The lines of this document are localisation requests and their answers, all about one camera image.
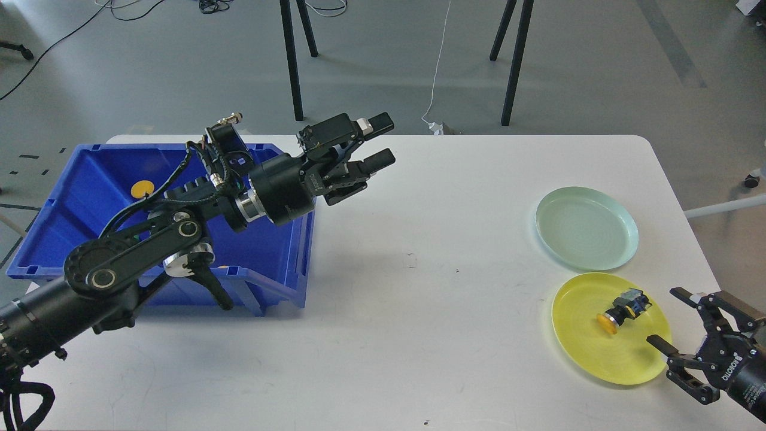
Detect yellow push button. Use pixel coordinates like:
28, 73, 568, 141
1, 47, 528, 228
596, 287, 653, 335

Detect white cable with plug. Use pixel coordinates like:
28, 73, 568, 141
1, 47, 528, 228
421, 0, 454, 135

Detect right black tripod legs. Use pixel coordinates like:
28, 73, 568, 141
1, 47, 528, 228
489, 0, 534, 126

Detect pale green plate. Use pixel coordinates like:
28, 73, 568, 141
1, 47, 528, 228
534, 186, 639, 272

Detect yellow plate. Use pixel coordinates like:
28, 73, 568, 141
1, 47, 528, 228
552, 272, 673, 386

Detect black tripod legs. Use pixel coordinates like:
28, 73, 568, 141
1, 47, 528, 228
489, 0, 534, 126
280, 0, 320, 121

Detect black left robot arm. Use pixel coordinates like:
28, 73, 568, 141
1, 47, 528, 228
2, 113, 395, 430

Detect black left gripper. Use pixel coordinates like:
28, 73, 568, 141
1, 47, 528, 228
235, 113, 395, 226

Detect left black tripod legs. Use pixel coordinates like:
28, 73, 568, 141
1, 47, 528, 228
280, 0, 320, 121

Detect black stand foot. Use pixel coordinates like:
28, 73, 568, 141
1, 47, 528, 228
0, 40, 35, 61

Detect white bar with caster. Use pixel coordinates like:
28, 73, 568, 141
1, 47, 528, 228
683, 164, 765, 219

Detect black floor cables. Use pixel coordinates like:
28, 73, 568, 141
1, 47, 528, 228
0, 0, 349, 100

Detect blue plastic bin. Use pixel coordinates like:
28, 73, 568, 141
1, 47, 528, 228
5, 144, 314, 316

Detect yellow button in bin corner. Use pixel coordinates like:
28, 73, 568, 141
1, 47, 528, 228
130, 180, 156, 199

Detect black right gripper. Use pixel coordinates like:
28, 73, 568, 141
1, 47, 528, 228
646, 287, 765, 422

